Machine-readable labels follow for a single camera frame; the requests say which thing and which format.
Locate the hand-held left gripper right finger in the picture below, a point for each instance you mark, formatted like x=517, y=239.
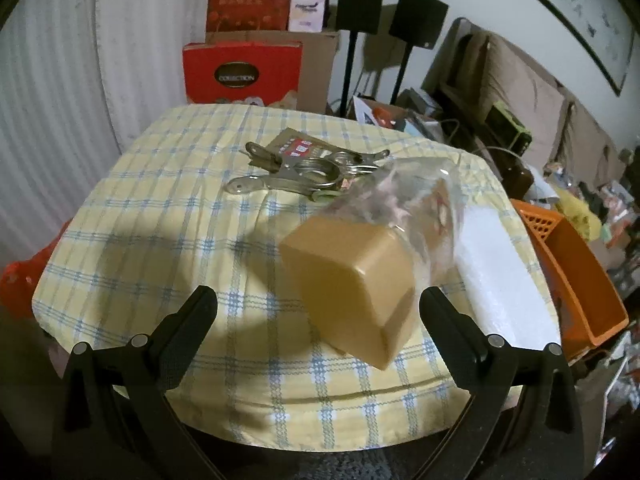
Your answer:
x=445, y=325

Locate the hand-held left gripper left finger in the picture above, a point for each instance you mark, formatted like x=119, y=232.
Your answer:
x=195, y=320

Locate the white foam wrap sheet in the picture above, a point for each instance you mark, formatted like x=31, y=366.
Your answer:
x=490, y=270

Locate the clear jar with tan lid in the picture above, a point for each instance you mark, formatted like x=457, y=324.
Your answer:
x=345, y=280

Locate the orange plastic basket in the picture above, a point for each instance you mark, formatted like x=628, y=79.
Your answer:
x=575, y=280

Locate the metal spring clip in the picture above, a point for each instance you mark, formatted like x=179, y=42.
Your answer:
x=262, y=156
x=280, y=182
x=360, y=160

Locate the yellow checked tablecloth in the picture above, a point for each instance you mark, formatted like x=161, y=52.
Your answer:
x=150, y=240

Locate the dark brown wooden box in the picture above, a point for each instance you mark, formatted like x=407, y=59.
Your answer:
x=519, y=177

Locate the yellow cloth bag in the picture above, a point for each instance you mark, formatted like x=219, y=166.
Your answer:
x=580, y=212

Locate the red plastic bag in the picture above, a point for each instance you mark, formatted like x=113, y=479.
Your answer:
x=20, y=280

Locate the brown card packet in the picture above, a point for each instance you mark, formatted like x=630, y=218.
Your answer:
x=295, y=145

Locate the green black power station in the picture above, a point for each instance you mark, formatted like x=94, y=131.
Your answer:
x=507, y=122

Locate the large brown sofa cushion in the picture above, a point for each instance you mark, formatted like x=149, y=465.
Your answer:
x=515, y=95

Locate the red box with oval label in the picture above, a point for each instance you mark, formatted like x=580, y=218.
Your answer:
x=240, y=65

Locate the brown sofa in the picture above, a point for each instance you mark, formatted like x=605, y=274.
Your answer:
x=555, y=77

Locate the brown cardboard box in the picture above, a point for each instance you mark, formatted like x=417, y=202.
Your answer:
x=317, y=70

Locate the black speaker on stand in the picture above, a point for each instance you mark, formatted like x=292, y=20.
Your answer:
x=417, y=20
x=361, y=0

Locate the white pink small box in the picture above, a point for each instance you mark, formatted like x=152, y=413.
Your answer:
x=307, y=7

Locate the framed ink painting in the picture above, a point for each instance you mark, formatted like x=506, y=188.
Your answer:
x=590, y=15

